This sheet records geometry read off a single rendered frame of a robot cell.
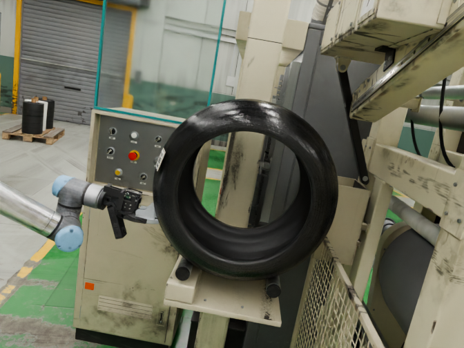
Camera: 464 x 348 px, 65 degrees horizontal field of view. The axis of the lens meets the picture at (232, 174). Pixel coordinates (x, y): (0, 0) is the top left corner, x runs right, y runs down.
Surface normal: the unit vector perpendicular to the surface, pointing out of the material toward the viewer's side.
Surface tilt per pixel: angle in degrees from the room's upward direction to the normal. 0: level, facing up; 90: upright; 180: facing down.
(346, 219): 90
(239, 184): 90
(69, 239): 90
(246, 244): 36
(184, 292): 90
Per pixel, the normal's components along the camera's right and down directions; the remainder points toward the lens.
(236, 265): -0.07, 0.38
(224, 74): 0.11, 0.23
